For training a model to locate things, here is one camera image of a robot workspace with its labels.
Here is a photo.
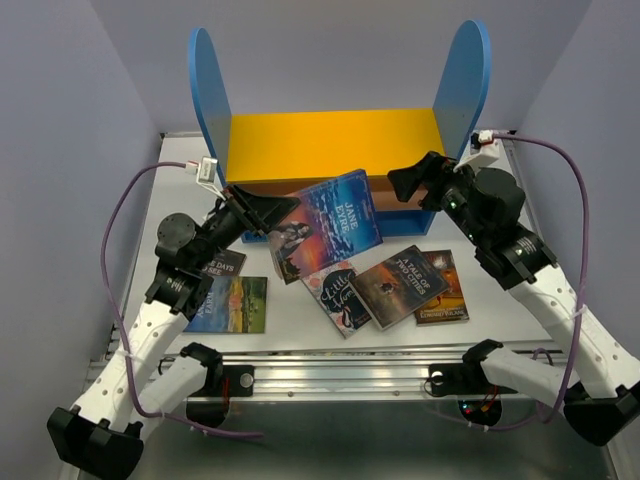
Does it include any blue and yellow wooden bookshelf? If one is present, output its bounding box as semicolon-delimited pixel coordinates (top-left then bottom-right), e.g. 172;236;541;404
187;20;492;237

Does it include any Animal Farm book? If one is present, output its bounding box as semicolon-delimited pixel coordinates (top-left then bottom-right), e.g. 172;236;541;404
185;276;268;334

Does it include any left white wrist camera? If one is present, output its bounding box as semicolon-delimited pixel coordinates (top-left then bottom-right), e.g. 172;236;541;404
184;156;222;198

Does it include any Edward Rulane brown book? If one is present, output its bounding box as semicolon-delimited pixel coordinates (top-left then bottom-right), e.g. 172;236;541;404
415;250;469;327

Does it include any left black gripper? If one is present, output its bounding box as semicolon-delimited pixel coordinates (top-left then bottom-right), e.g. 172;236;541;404
191;180;299;269

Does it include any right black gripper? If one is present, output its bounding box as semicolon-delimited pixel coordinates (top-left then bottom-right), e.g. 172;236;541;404
387;150;488;247

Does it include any A Tale of Two Cities book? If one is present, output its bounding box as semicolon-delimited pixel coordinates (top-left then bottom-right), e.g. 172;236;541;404
349;245;449;330

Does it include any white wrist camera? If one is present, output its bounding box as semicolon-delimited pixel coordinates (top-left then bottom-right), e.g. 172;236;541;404
184;156;222;198
453;130;500;172

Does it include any aluminium rail frame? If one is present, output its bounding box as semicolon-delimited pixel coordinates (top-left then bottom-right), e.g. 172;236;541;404
82;130;612;401

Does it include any dark Days to See book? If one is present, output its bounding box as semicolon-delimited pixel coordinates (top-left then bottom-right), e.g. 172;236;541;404
202;250;246;276

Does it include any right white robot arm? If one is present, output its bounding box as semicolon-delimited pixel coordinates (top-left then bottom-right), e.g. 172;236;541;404
387;152;639;446

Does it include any Little Women book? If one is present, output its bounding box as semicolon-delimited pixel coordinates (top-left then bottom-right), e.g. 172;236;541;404
302;260;371;339

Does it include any Jane Eyre blue book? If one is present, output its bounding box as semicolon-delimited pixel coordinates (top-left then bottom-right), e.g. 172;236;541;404
268;169;382;284

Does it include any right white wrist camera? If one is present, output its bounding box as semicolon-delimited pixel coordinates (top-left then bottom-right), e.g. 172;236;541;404
453;130;500;172

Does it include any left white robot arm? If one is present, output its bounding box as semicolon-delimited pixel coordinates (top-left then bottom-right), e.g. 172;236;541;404
47;186;300;479

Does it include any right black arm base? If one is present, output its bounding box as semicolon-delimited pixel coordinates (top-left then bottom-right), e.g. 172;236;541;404
422;363;516;431

